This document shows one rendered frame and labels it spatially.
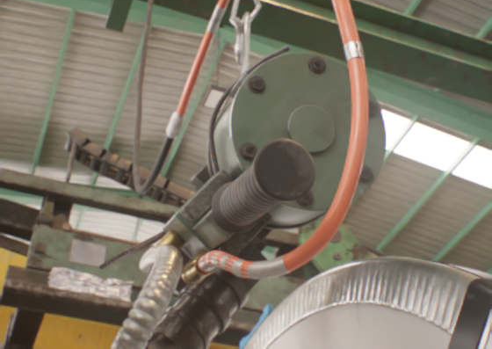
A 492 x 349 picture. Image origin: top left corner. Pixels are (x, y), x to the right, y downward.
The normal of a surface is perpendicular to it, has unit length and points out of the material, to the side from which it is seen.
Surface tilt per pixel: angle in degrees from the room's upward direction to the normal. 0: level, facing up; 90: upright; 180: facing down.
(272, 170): 115
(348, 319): 90
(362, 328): 90
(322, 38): 180
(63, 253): 90
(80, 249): 90
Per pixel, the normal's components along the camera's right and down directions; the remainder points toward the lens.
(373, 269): -0.94, -0.24
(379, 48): 0.00, 0.76
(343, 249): 0.18, -0.64
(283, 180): 0.25, -0.25
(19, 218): 0.57, -0.54
